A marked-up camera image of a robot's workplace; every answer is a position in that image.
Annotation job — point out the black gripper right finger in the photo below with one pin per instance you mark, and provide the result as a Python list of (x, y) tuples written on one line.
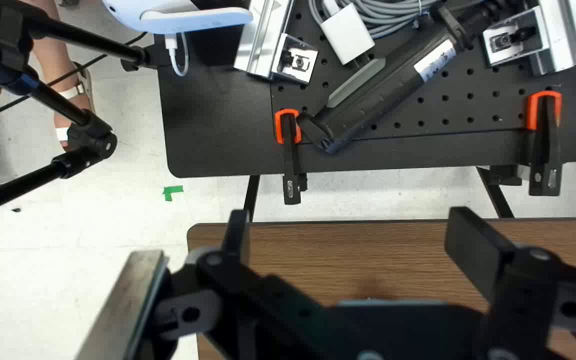
[(478, 242)]

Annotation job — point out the black stand leg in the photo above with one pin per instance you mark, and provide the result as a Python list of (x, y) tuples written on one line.
[(252, 196), (499, 193)]

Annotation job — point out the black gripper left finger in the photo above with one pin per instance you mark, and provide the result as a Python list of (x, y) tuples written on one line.
[(236, 237)]

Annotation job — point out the green tape mark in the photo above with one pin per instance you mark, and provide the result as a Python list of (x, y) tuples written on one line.
[(171, 193)]

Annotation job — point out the orange black bar clamp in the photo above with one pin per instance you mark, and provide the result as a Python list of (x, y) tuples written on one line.
[(545, 132), (289, 142)]

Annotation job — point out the aluminium extrusion rail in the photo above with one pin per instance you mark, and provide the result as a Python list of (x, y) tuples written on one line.
[(261, 36), (571, 33)]

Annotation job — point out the person's foot in sandal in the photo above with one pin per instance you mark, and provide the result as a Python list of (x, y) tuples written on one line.
[(68, 72)]

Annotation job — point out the pale blue plastic cover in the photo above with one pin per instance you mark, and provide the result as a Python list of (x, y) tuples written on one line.
[(174, 13)]

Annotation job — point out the white power adapter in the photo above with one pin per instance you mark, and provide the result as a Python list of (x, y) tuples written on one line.
[(347, 33)]

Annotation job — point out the black handheld tool grey grip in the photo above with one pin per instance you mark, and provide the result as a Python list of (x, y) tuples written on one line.
[(388, 76)]

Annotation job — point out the silver corner bracket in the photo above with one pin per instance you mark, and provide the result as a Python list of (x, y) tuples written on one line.
[(511, 41), (297, 60)]

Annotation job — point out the black camera tripod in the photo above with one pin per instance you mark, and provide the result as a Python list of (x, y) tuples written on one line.
[(68, 121)]

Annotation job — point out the black perforated mounting board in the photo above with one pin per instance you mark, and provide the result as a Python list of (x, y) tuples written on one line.
[(220, 132)]

